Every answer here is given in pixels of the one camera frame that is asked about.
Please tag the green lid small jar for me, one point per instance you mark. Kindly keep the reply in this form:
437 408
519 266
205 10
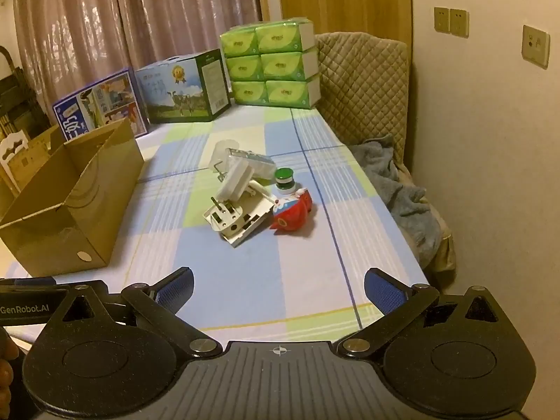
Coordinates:
284 181

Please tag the clear plastic cup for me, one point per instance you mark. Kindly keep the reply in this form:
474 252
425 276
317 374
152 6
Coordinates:
225 148

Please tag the brown cardboard box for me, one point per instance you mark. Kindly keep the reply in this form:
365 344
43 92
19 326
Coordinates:
87 210

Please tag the grey towel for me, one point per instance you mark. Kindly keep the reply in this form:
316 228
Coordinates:
407 201

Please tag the cow print milk box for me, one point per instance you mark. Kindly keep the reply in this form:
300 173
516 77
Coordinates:
175 92

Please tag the person's left hand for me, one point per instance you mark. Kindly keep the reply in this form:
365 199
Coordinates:
5 372

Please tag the red orange toy car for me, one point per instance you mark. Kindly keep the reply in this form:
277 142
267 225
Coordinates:
291 218

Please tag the beige wall socket round holes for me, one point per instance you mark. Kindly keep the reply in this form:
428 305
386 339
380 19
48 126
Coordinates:
536 47

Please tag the plaid tablecloth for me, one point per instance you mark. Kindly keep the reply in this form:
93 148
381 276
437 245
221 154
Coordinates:
306 271

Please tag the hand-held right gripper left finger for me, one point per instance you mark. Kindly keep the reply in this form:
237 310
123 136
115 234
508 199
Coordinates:
175 288

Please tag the blue milk carton box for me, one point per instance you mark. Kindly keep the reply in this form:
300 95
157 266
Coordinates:
105 96

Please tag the light wooden chair back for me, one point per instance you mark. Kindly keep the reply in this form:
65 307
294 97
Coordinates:
26 157

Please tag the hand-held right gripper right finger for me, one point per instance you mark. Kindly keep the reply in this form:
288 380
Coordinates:
385 291

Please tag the stack of green tissue packs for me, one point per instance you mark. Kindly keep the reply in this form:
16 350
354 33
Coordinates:
267 68

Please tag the beige wall power socket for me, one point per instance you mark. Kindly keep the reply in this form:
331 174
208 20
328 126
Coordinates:
442 20
459 22

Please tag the beige quilted chair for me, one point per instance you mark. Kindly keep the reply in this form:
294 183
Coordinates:
363 83

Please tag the pink curtain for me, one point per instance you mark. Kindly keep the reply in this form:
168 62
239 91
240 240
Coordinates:
87 17

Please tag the clear floss pick box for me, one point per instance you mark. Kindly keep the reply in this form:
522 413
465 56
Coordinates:
253 159

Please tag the white plug adapter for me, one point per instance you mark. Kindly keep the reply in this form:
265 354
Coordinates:
238 223

